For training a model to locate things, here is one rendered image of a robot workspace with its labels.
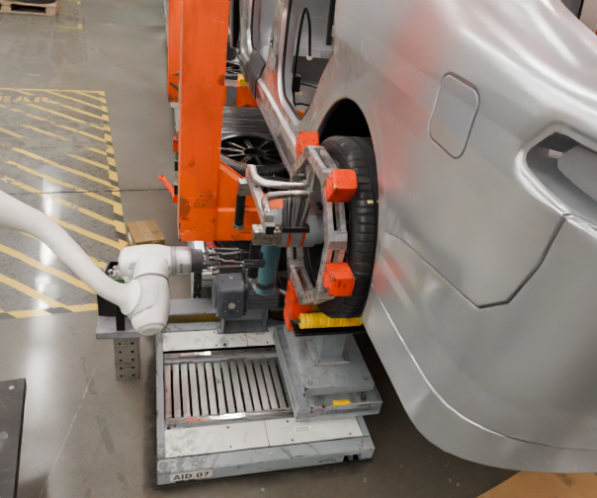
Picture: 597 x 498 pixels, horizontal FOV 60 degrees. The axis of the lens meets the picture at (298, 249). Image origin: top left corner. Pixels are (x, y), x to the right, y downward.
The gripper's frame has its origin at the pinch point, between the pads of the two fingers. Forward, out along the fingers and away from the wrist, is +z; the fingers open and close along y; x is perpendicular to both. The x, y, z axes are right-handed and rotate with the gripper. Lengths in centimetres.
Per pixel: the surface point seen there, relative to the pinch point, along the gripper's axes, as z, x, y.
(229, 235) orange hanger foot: 1, -28, -60
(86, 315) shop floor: -64, -83, -74
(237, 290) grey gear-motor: 3, -43, -40
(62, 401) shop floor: -68, -83, -21
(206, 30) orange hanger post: -13, 58, -60
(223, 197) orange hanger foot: -2, -9, -62
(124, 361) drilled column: -44, -72, -30
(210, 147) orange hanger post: -9, 14, -60
